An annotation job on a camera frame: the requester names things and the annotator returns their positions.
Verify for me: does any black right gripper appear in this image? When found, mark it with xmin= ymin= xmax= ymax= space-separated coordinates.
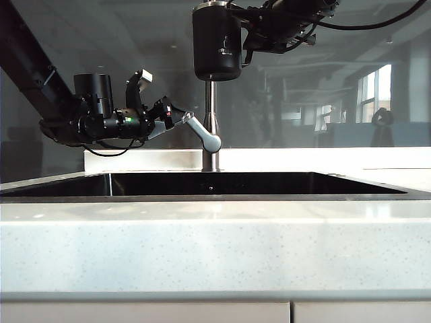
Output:
xmin=230 ymin=1 xmax=318 ymax=55

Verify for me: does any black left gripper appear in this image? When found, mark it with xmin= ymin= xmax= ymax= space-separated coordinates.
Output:
xmin=112 ymin=96 xmax=194 ymax=139

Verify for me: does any steel faucet lever handle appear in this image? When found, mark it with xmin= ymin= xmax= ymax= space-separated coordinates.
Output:
xmin=183 ymin=112 xmax=222 ymax=152

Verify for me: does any black mug with steel rim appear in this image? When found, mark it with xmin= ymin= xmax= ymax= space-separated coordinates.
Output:
xmin=192 ymin=0 xmax=253 ymax=82

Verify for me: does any black undermount sink basin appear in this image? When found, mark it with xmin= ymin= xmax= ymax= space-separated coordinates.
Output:
xmin=0 ymin=171 xmax=410 ymax=203

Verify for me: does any wide grey cabinet door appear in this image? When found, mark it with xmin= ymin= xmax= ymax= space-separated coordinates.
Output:
xmin=0 ymin=300 xmax=291 ymax=323

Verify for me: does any narrow grey cabinet door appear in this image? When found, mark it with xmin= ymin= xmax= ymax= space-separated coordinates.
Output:
xmin=293 ymin=301 xmax=431 ymax=323

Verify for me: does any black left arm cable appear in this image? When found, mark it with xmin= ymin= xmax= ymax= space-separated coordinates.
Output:
xmin=79 ymin=138 xmax=146 ymax=157

